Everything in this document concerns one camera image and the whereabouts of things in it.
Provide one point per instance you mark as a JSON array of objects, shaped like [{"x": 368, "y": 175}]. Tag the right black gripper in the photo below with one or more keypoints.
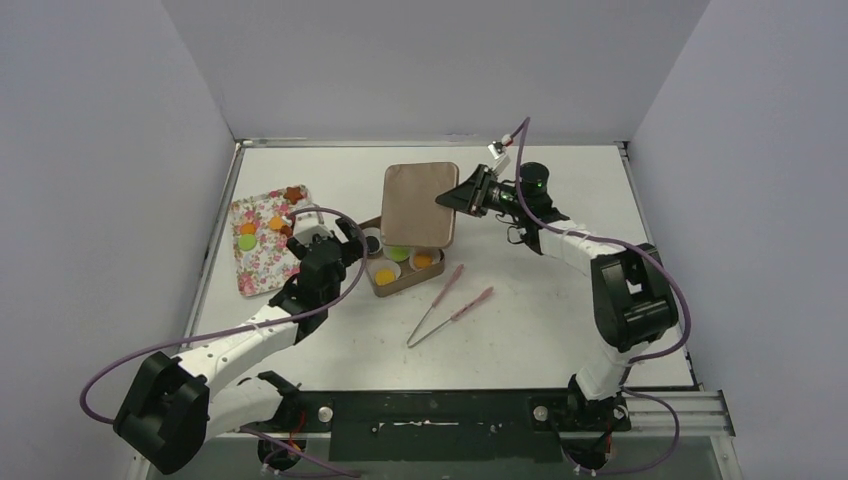
[{"x": 479, "y": 193}]

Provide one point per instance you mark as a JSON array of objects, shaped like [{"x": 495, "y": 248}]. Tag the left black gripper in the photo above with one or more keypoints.
[{"x": 352, "y": 249}]

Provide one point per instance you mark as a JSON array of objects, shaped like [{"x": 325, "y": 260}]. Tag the black round cookie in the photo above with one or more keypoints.
[{"x": 374, "y": 245}]

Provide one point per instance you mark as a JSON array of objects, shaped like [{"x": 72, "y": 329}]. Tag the brown box lid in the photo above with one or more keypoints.
[{"x": 410, "y": 215}]

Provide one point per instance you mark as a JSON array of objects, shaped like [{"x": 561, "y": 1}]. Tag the green round cookie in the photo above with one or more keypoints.
[
  {"x": 246, "y": 242},
  {"x": 398, "y": 254}
]

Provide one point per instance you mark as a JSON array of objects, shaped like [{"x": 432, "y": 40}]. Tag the orange flower cookie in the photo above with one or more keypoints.
[{"x": 422, "y": 261}]

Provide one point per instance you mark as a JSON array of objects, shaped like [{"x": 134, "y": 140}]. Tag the pink cat paw tongs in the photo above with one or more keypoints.
[{"x": 454, "y": 301}]

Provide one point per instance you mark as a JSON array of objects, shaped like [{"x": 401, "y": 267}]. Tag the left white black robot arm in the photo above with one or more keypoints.
[{"x": 176, "y": 403}]

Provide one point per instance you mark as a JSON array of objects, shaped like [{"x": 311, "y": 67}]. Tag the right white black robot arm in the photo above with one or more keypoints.
[{"x": 633, "y": 304}]

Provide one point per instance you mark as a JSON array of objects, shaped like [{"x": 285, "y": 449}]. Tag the white paper cup left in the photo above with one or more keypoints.
[{"x": 375, "y": 232}]

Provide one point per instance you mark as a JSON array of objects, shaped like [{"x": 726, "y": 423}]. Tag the white paper cup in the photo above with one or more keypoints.
[
  {"x": 435, "y": 253},
  {"x": 412, "y": 252},
  {"x": 375, "y": 232},
  {"x": 377, "y": 264}
]

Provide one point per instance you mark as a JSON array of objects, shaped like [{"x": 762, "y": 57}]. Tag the white paper cup front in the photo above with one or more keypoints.
[{"x": 377, "y": 264}]

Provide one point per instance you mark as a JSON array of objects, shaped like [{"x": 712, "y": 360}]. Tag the brown square cookie box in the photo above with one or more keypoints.
[{"x": 409, "y": 278}]

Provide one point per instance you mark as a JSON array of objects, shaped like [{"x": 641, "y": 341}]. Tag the floral cookie tray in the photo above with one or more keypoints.
[{"x": 270, "y": 264}]

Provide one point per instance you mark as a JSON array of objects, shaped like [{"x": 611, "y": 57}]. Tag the white paper cup centre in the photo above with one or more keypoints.
[{"x": 412, "y": 252}]

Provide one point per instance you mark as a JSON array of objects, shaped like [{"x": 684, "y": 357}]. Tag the orange cookie far left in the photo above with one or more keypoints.
[{"x": 248, "y": 229}]

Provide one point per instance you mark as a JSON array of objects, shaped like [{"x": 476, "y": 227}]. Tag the white paper cup right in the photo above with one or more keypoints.
[{"x": 435, "y": 253}]

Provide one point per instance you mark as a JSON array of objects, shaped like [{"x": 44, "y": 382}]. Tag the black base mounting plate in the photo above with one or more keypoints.
[{"x": 449, "y": 425}]

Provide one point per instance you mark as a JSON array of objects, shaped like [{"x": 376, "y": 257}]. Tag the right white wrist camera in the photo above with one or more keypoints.
[{"x": 501, "y": 158}]

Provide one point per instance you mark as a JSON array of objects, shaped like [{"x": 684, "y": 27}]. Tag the aluminium frame rail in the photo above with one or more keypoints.
[{"x": 686, "y": 412}]

